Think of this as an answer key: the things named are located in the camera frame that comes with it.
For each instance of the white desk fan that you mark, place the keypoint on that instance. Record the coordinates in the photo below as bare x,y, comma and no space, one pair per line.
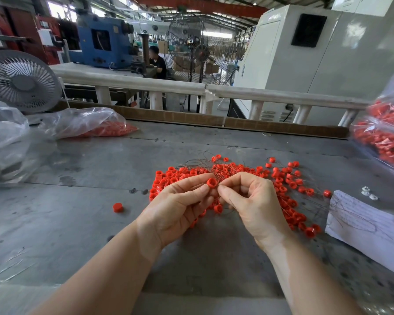
22,82

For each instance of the small clear plastic piece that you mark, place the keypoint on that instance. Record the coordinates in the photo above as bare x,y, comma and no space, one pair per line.
373,197
365,189

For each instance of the brown wooden board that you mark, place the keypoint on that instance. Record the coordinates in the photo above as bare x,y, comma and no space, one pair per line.
184,118

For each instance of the large clear bag red pieces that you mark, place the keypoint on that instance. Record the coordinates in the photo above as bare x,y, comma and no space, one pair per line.
383,131

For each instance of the person's right hand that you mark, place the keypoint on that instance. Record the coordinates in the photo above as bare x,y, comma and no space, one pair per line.
259,210

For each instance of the large grey machine cabinet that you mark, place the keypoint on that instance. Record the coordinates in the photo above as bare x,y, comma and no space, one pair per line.
356,55

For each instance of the pile of red plastic rings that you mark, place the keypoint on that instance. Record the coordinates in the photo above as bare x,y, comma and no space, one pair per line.
286,175

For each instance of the person's left forearm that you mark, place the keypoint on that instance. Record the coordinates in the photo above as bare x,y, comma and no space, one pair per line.
105,275

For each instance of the red industrial machine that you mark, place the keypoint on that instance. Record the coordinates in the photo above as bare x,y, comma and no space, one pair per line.
22,26

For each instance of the clear bag with red pieces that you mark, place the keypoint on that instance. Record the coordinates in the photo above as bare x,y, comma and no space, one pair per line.
82,121

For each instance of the white metal railing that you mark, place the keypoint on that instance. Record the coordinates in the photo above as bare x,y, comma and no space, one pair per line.
154,81

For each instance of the black pedestal fan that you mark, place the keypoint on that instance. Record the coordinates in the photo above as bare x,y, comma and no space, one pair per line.
201,52

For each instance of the white paper sheet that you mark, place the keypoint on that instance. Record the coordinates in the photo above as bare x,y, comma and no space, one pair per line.
369,231

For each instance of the crumpled clear plastic bag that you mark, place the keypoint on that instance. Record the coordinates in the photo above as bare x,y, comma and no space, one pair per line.
3,137

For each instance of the person's right forearm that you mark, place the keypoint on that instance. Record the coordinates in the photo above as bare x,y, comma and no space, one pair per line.
314,278

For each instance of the person's left hand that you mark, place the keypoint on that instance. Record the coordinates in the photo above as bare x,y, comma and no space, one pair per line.
172,212

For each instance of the blue industrial machine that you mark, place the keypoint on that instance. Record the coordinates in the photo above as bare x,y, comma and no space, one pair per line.
113,53

